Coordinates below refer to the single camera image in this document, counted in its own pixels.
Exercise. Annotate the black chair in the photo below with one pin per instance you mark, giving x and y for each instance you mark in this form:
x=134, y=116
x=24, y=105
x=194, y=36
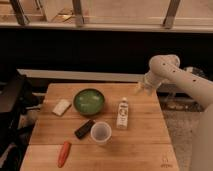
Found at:
x=14, y=99

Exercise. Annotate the white sponge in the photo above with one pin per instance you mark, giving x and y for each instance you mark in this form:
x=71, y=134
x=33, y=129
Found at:
x=61, y=107

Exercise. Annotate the orange carrot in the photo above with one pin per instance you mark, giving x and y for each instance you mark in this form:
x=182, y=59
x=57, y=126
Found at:
x=64, y=152

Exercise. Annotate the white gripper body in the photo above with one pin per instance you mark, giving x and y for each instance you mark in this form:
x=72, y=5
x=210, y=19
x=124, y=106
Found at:
x=151, y=81

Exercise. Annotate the black rectangular block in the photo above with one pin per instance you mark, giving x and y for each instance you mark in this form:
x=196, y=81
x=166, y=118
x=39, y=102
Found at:
x=84, y=129

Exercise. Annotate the dark blue plate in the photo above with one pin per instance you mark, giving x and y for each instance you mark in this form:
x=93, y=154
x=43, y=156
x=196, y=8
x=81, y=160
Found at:
x=195, y=71

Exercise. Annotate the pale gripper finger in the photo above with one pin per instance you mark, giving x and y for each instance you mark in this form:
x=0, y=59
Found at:
x=139, y=88

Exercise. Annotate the translucent plastic cup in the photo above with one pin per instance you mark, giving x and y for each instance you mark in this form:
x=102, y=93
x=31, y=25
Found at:
x=101, y=132

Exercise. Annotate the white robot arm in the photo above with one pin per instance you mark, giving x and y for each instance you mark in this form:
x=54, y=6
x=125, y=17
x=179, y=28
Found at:
x=163, y=67

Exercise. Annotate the white plastic bottle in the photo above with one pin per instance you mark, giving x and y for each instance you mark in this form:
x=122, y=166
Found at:
x=122, y=114

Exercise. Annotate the green ceramic bowl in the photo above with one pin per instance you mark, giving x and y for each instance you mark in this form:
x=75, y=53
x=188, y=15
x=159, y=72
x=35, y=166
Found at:
x=89, y=101

